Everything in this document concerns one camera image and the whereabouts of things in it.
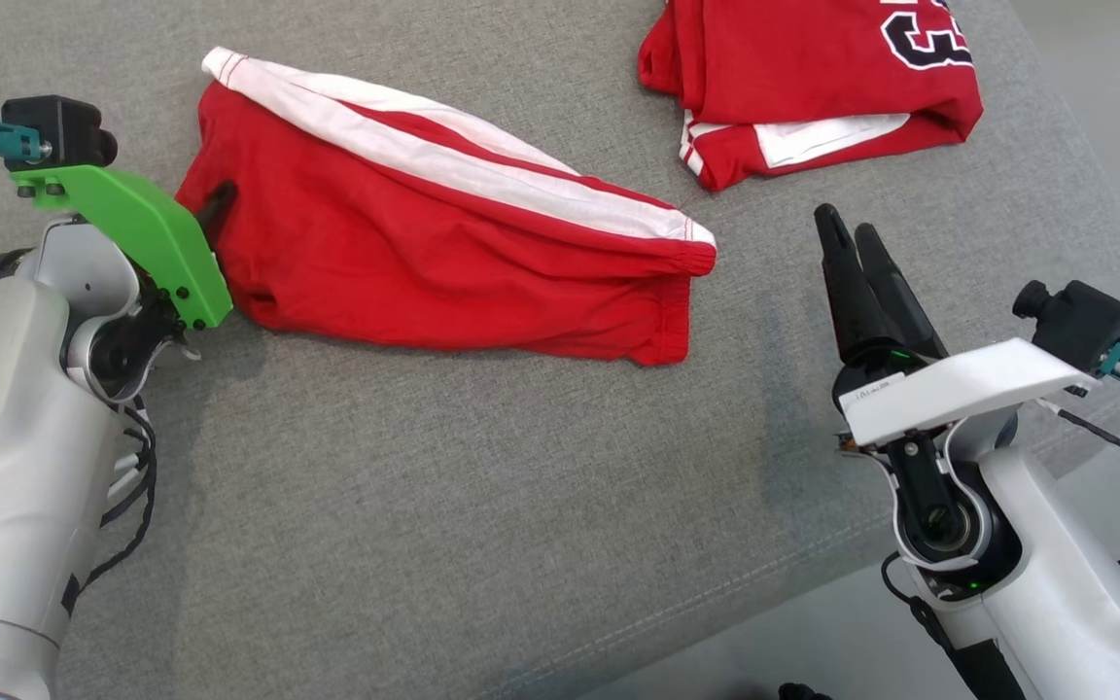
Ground red jersey with white sleeves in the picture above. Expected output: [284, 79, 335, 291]
[638, 0, 984, 193]

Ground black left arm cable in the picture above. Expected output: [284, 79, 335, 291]
[0, 131, 158, 613]

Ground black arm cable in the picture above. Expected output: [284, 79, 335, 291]
[0, 131, 158, 613]
[1041, 399, 1120, 568]

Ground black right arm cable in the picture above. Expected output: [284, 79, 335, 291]
[1041, 399, 1120, 568]

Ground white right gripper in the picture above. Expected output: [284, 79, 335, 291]
[814, 202, 1102, 449]

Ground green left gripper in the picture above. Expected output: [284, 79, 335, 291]
[11, 163, 238, 332]

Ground red shorts with white trim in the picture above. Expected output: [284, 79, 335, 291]
[174, 47, 718, 368]

